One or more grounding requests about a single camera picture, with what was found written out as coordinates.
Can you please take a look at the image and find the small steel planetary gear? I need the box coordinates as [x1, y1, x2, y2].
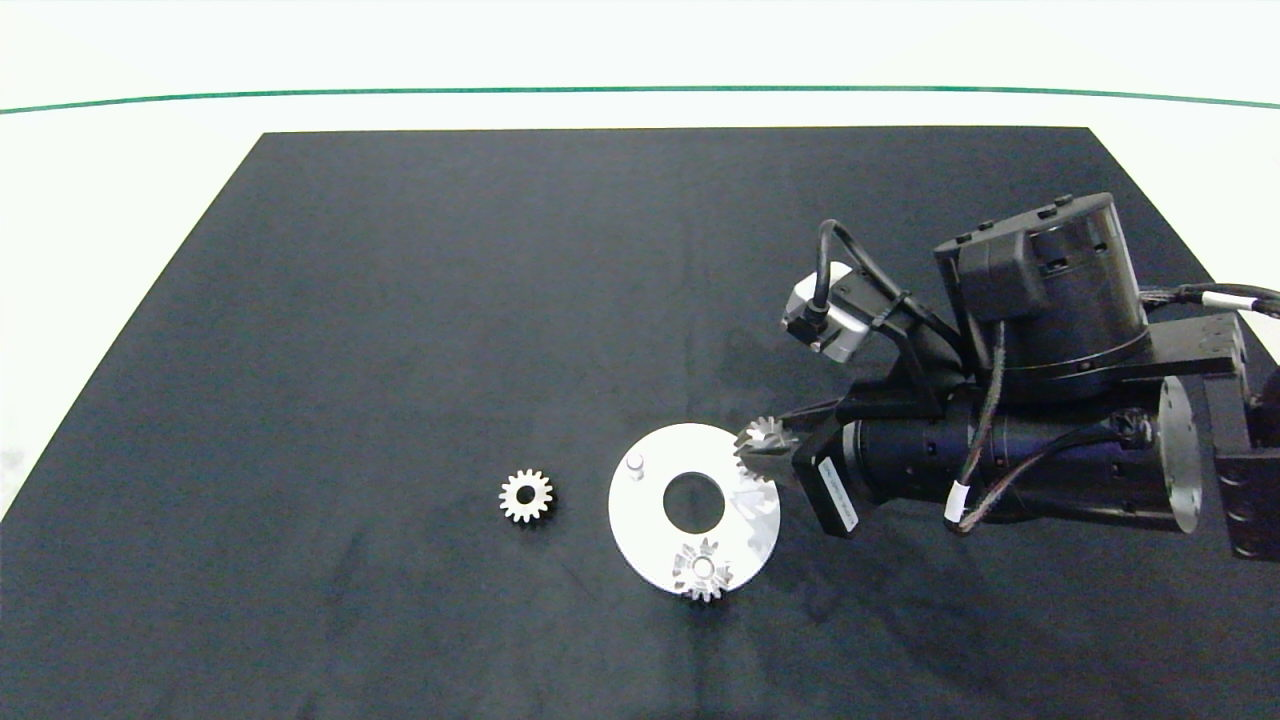
[734, 415, 802, 484]
[671, 537, 735, 604]
[499, 468, 555, 525]

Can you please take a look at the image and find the round white plate with pins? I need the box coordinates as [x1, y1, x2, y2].
[607, 422, 782, 598]

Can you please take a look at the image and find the dark rectangular mat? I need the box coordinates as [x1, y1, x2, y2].
[0, 126, 1280, 720]

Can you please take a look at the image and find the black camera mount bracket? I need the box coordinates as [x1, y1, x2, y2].
[836, 290, 969, 423]

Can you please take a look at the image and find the boxy silver wrist camera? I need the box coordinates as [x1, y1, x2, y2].
[779, 261, 883, 364]

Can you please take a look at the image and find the braided cable with white tag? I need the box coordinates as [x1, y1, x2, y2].
[943, 320, 1151, 536]
[1138, 283, 1280, 323]

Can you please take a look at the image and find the black camera cable loop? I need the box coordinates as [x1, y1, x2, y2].
[790, 218, 966, 351]

